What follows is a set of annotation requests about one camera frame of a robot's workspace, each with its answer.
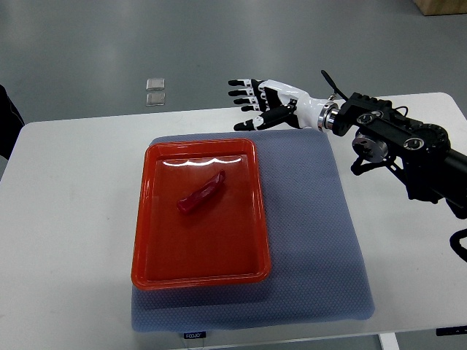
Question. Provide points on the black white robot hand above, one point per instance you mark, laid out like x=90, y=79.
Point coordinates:
x=279, y=103

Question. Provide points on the red pepper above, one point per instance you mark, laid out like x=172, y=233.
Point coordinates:
x=201, y=195

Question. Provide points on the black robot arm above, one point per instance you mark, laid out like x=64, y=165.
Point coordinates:
x=418, y=154

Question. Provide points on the red plastic tray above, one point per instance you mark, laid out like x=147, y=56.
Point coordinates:
x=224, y=241

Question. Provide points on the lower metal floor plate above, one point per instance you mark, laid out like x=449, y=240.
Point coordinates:
x=155, y=99

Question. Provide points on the metal floor plate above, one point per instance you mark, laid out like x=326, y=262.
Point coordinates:
x=155, y=99
x=155, y=84

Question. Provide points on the upper metal floor plate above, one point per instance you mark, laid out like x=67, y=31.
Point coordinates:
x=155, y=84

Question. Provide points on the grey blue mesh mat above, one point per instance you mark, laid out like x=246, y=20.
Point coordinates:
x=318, y=272

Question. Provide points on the cardboard box corner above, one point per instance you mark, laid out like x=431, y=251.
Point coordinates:
x=441, y=7

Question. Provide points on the black table label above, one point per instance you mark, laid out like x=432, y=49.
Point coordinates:
x=194, y=335

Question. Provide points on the white table leg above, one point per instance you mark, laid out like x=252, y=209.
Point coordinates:
x=388, y=341

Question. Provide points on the person in black clothes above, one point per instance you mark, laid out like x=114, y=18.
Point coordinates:
x=11, y=124

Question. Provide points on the black table control panel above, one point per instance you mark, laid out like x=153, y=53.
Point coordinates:
x=449, y=331

